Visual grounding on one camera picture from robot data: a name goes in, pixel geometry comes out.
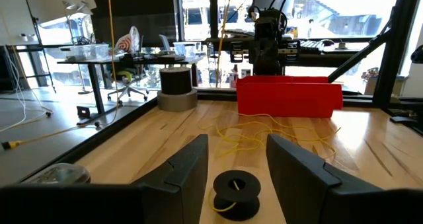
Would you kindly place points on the clear plastic storage box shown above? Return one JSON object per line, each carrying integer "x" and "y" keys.
{"x": 89, "y": 51}
{"x": 185, "y": 48}

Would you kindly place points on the grey office chair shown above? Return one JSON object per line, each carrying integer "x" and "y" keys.
{"x": 127, "y": 80}

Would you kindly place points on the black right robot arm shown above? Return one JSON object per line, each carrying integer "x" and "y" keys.
{"x": 264, "y": 42}

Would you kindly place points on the black frame table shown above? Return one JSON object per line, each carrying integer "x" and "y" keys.
{"x": 96, "y": 85}

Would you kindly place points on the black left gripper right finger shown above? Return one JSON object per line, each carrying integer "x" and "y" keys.
{"x": 314, "y": 197}

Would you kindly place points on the red plastic bin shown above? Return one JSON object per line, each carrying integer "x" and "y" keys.
{"x": 287, "y": 98}

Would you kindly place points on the grey tape roll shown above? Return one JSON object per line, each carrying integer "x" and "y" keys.
{"x": 176, "y": 102}

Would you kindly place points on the white bag with orange pattern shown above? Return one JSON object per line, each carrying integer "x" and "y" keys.
{"x": 127, "y": 42}

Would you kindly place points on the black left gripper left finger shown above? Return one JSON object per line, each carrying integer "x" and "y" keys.
{"x": 158, "y": 201}

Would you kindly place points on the black keyboard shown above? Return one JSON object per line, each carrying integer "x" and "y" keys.
{"x": 312, "y": 45}

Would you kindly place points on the clear plastic bit case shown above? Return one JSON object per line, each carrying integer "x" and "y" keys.
{"x": 56, "y": 174}

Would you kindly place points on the white board panel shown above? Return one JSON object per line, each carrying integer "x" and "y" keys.
{"x": 15, "y": 17}

